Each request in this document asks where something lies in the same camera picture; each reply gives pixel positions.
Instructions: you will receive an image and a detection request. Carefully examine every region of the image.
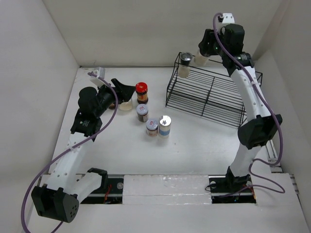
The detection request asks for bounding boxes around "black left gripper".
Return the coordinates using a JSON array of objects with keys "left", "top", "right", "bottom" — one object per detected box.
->
[{"left": 94, "top": 79, "right": 135, "bottom": 117}]

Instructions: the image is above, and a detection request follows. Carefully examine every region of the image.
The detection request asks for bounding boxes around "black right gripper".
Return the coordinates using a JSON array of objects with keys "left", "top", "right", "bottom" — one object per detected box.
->
[{"left": 199, "top": 28, "right": 229, "bottom": 57}]

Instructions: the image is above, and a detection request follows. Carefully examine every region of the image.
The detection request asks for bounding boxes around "silver-lid white powder jar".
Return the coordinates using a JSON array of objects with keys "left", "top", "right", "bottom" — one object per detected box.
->
[{"left": 118, "top": 99, "right": 133, "bottom": 111}]

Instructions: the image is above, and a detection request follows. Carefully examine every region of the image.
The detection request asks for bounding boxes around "black-pump-lid spice jar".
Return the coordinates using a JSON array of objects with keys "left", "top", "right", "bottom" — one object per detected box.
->
[{"left": 194, "top": 49, "right": 210, "bottom": 66}]

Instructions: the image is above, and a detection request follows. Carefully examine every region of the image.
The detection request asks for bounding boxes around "red-lid brown sauce bottle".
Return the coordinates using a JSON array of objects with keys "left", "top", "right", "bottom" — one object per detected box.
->
[{"left": 136, "top": 82, "right": 148, "bottom": 104}]

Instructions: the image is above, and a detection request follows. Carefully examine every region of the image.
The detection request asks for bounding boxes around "small red-cap brown bottle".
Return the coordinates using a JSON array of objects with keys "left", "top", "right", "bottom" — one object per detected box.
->
[{"left": 108, "top": 103, "right": 116, "bottom": 110}]

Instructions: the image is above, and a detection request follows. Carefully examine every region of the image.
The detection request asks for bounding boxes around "silver-lid blue-label jar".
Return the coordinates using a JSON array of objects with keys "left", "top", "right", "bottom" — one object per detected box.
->
[{"left": 158, "top": 115, "right": 172, "bottom": 138}]

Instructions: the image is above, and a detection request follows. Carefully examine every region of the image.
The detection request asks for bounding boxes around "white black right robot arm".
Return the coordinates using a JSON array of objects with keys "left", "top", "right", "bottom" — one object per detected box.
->
[{"left": 198, "top": 24, "right": 282, "bottom": 194}]

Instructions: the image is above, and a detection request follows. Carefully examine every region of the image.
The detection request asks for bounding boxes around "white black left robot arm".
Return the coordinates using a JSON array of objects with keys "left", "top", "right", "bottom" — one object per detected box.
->
[{"left": 31, "top": 78, "right": 136, "bottom": 223}]

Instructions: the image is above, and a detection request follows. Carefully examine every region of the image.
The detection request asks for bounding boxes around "grey-lid dark sauce jar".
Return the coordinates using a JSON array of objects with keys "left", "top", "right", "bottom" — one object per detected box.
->
[{"left": 136, "top": 104, "right": 149, "bottom": 122}]

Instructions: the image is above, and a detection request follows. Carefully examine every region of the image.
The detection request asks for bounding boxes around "glass-lid spice jar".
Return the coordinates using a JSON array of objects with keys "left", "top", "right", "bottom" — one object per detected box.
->
[{"left": 178, "top": 52, "right": 193, "bottom": 78}]

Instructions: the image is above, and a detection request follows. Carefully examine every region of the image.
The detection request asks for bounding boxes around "grey-lid reddish sauce jar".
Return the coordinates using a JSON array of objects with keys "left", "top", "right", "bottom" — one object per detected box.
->
[{"left": 146, "top": 119, "right": 158, "bottom": 136}]

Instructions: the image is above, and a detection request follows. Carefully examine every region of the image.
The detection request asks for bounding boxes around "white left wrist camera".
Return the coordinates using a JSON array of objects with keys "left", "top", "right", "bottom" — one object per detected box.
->
[{"left": 88, "top": 67, "right": 105, "bottom": 87}]

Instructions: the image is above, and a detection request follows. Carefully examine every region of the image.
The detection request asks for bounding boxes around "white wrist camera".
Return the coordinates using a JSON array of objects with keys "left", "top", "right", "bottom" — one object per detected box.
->
[
  {"left": 88, "top": 67, "right": 105, "bottom": 87},
  {"left": 217, "top": 13, "right": 235, "bottom": 25}
]

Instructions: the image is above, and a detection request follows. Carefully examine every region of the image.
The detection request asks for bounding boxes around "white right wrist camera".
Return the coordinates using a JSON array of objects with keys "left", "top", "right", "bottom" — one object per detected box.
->
[{"left": 217, "top": 13, "right": 235, "bottom": 25}]

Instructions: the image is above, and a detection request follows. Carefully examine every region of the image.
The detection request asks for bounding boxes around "black wire shelf rack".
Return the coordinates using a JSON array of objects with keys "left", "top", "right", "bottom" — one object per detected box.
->
[{"left": 165, "top": 52, "right": 263, "bottom": 129}]

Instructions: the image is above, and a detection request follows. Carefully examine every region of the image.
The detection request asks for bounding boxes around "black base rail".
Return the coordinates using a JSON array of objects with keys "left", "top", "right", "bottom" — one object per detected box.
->
[{"left": 82, "top": 174, "right": 256, "bottom": 205}]

